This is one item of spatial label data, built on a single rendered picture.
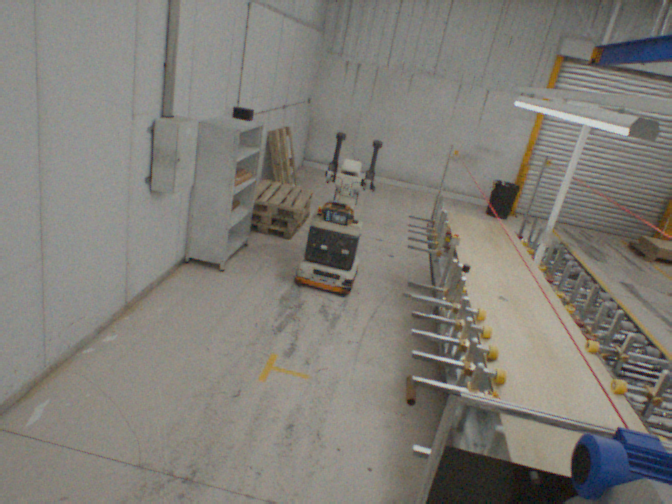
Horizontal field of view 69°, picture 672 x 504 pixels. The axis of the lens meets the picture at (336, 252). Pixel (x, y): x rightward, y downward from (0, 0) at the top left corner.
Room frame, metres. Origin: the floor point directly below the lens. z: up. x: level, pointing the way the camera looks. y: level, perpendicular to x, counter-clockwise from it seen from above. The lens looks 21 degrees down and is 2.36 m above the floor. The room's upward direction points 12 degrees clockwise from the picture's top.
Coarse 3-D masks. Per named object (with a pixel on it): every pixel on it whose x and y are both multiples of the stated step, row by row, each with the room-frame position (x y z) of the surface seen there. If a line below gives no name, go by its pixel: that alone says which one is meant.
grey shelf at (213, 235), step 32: (224, 128) 4.87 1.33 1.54; (256, 128) 5.74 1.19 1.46; (224, 160) 4.86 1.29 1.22; (256, 160) 5.74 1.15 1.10; (192, 192) 4.88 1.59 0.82; (224, 192) 4.86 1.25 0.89; (192, 224) 4.88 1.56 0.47; (224, 224) 4.86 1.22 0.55; (192, 256) 4.88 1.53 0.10; (224, 256) 4.85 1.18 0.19
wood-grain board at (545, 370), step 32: (480, 224) 5.67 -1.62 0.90; (480, 256) 4.47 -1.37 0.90; (512, 256) 4.68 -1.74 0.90; (480, 288) 3.66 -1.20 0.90; (512, 288) 3.80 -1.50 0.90; (544, 288) 3.96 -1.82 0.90; (480, 320) 3.07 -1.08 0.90; (512, 320) 3.18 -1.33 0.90; (544, 320) 3.29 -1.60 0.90; (512, 352) 2.71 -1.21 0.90; (544, 352) 2.80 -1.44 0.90; (576, 352) 2.89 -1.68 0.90; (512, 384) 2.34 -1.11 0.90; (544, 384) 2.41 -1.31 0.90; (576, 384) 2.48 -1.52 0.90; (608, 384) 2.56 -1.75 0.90; (576, 416) 2.17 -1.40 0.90; (608, 416) 2.23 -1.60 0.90
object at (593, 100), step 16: (544, 96) 4.65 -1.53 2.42; (560, 96) 3.38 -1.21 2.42; (576, 96) 3.07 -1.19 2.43; (592, 96) 2.82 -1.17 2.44; (608, 96) 2.60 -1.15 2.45; (624, 96) 2.42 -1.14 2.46; (656, 112) 2.18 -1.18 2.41; (576, 160) 4.62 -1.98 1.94; (560, 192) 4.63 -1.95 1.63; (544, 240) 4.62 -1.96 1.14
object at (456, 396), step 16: (448, 400) 0.91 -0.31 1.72; (464, 400) 0.90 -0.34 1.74; (480, 400) 0.89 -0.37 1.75; (496, 400) 0.90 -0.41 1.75; (448, 416) 0.90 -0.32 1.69; (528, 416) 0.89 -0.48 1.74; (544, 416) 0.88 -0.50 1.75; (560, 416) 0.89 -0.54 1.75; (448, 432) 0.89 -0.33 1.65; (592, 432) 0.88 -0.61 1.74; (608, 432) 0.87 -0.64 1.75; (432, 448) 0.91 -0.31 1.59; (432, 464) 0.90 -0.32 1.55; (416, 496) 0.91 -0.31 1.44
